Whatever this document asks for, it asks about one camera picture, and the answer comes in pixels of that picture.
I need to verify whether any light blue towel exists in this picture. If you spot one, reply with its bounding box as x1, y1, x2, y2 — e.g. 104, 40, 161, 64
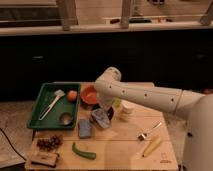
91, 108, 110, 129

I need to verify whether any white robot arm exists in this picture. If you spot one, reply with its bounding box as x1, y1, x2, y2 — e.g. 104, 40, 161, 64
94, 67, 213, 171

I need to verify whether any orange bowl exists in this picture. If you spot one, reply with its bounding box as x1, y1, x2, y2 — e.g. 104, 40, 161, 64
80, 85, 97, 105

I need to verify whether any dark purple bowl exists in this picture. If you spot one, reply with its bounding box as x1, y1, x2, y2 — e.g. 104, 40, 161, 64
91, 108, 114, 122

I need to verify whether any light green cup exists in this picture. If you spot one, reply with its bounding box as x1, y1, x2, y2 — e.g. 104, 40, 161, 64
113, 98, 121, 108

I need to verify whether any orange fruit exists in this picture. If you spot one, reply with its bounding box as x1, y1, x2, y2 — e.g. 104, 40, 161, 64
67, 90, 77, 102

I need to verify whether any blue sponge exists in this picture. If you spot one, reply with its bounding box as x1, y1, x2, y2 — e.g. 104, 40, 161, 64
78, 119, 91, 139

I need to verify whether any white dish brush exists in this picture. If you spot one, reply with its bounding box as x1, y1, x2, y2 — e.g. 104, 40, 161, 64
39, 89, 65, 120

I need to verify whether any small metal cup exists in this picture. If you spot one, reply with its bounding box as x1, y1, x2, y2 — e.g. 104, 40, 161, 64
59, 112, 73, 126

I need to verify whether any green plastic tray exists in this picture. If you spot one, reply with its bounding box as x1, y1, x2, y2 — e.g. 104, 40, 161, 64
27, 83, 81, 130

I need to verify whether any green chili pepper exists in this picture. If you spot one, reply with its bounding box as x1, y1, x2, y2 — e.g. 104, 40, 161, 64
72, 142, 96, 160

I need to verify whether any yellow corn cob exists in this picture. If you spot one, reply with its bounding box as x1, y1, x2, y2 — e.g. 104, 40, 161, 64
142, 136, 162, 157

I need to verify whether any bunch of dark grapes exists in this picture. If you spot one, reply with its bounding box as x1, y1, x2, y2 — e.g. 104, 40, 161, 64
37, 135, 62, 151

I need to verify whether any brown wooden block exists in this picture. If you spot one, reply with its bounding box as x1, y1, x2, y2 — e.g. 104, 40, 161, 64
30, 151, 59, 167

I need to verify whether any black cable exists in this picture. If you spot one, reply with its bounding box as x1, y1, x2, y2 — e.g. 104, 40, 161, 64
0, 127, 27, 161

